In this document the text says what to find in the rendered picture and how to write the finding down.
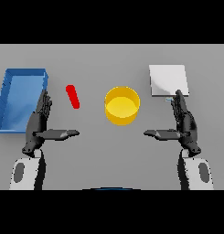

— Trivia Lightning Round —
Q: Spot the blue tray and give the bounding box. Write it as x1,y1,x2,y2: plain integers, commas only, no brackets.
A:
0,68,49,134

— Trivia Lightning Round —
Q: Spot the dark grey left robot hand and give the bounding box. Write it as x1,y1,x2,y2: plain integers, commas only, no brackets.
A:
21,89,80,158

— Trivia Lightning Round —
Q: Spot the red beaker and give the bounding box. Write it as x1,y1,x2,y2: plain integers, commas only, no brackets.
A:
65,84,81,110

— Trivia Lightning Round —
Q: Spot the yellow bowl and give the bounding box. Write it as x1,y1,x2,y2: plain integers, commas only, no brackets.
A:
104,86,142,126

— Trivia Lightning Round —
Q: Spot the pale square measuring scale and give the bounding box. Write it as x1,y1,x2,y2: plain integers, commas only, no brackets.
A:
148,64,190,98

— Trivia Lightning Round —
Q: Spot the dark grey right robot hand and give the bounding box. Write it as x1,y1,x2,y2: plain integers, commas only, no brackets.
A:
143,89,202,158

